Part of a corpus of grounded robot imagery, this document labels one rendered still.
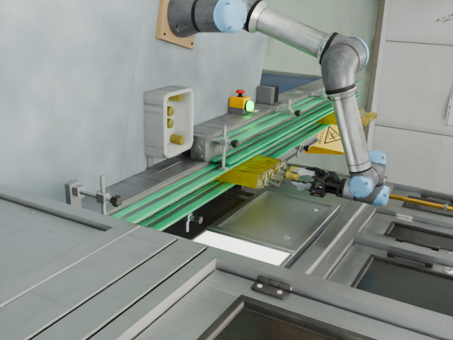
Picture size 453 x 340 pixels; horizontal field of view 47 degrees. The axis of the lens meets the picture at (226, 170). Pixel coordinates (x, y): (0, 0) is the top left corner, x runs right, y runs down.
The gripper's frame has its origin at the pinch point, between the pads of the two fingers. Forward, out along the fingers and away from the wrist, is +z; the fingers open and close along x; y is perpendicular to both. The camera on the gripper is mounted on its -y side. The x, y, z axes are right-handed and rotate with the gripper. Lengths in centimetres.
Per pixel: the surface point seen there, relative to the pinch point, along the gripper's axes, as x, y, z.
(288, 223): 12.8, 15.6, -4.8
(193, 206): 3.6, 40.6, 20.6
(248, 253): 12.7, 44.4, -2.9
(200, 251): -21, 107, -23
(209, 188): 3.7, 22.0, 25.0
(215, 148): -9.2, 13.5, 28.2
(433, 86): 43, -578, 29
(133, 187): -5, 56, 33
